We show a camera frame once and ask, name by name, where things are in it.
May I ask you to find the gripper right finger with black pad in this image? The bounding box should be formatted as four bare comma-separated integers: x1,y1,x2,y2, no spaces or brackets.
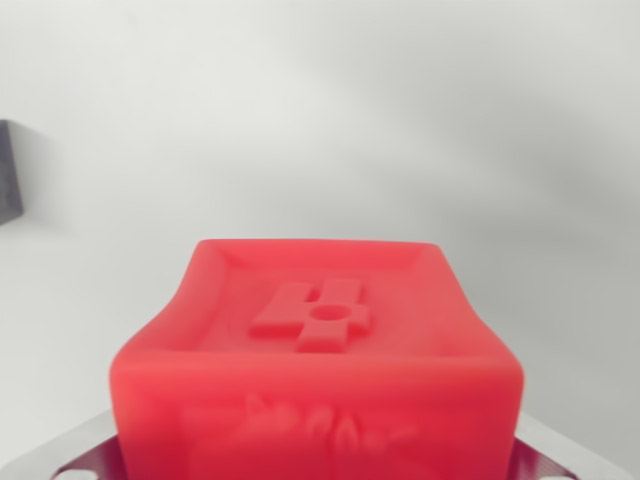
508,414,631,480

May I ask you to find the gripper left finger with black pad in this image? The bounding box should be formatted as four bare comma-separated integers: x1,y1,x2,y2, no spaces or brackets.
47,412,132,480

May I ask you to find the red embossed cube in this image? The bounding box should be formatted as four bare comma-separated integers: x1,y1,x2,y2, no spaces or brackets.
108,238,525,480

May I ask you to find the grey embossed cube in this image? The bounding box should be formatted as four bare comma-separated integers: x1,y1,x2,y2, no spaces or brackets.
0,118,25,225

